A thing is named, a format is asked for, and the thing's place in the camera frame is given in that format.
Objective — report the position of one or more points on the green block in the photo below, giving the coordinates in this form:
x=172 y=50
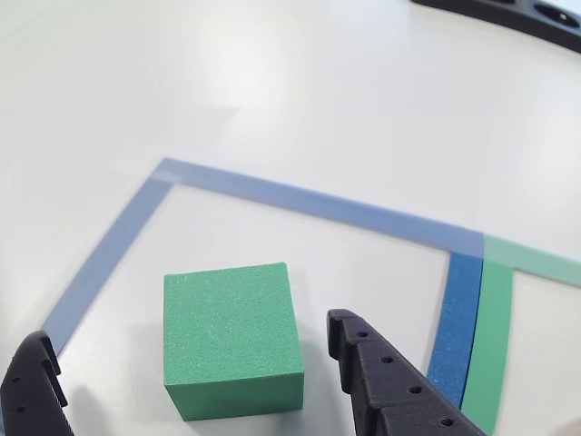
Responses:
x=231 y=327

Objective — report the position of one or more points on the blue tape square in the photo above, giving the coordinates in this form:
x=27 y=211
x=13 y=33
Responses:
x=295 y=195

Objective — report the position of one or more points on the green tape square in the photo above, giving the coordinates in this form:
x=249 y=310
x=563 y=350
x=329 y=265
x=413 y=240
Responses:
x=490 y=340

